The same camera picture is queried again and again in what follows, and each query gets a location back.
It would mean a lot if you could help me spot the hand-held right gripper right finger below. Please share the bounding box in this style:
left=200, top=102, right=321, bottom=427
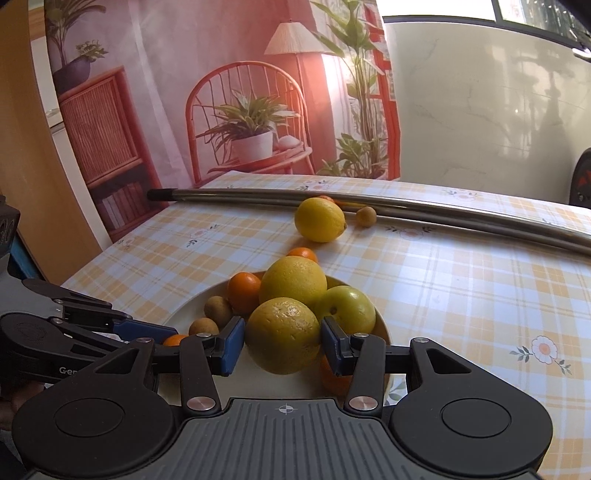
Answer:
left=321, top=315, right=472, bottom=415

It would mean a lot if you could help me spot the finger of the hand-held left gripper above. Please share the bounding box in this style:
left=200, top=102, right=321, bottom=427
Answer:
left=22, top=278, right=136, bottom=325
left=51, top=316, right=179, bottom=346

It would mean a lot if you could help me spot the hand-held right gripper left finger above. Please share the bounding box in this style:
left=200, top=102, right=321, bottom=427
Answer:
left=93, top=316, right=246, bottom=415

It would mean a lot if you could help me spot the cream round bowl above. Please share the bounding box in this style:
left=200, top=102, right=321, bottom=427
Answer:
left=161, top=271, right=394, bottom=408

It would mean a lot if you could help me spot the large yellow orange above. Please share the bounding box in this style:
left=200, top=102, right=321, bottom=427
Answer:
left=245, top=297, right=322, bottom=376
left=259, top=256, right=328, bottom=319

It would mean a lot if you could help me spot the person's left hand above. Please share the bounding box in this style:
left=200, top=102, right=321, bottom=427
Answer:
left=0, top=384, right=47, bottom=432

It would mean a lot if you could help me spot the green apple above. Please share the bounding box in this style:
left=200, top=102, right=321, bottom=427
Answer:
left=314, top=285, right=376, bottom=337

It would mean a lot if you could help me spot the wooden cabinet panel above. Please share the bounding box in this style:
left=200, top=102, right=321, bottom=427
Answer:
left=0, top=0, right=112, bottom=284

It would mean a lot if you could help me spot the yellow lemon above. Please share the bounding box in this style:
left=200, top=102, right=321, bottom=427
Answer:
left=294, top=197, right=348, bottom=243

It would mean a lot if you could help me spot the metal pole with gold end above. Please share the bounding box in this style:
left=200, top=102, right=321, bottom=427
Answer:
left=147, top=187, right=591, bottom=257

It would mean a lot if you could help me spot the printed room backdrop cloth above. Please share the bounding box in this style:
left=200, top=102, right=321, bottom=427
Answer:
left=30, top=0, right=403, bottom=246

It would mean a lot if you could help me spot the black exercise bike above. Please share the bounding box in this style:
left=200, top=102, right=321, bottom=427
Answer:
left=569, top=148, right=591, bottom=207

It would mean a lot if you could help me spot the dark framed window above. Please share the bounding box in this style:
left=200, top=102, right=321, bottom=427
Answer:
left=491, top=0, right=591, bottom=58

